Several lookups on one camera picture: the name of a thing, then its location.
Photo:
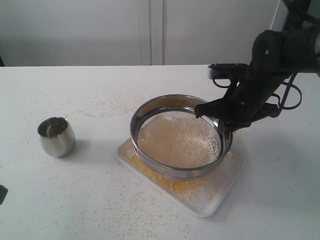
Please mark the stainless steel cup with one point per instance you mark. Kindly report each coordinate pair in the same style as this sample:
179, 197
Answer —
56, 136

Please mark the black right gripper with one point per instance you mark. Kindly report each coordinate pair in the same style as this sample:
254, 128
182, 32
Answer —
245, 99

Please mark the white cabinet doors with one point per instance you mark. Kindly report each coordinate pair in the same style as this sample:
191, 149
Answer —
133, 32

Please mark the round steel mesh sieve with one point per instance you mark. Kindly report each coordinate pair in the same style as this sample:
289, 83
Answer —
179, 103

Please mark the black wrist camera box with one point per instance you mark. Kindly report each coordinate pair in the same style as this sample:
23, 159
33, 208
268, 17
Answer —
229, 71

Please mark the white plastic tray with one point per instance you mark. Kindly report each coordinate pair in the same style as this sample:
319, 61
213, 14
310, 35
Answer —
233, 164

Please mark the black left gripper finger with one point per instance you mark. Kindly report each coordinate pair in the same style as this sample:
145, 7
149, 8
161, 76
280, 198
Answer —
3, 193

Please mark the yellow sieved millet grains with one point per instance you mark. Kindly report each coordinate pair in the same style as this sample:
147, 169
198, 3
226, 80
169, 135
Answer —
191, 191

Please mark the yellow grain mixture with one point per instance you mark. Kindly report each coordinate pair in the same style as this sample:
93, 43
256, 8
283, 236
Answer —
181, 142

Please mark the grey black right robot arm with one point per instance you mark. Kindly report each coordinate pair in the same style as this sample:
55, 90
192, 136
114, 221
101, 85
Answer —
289, 53

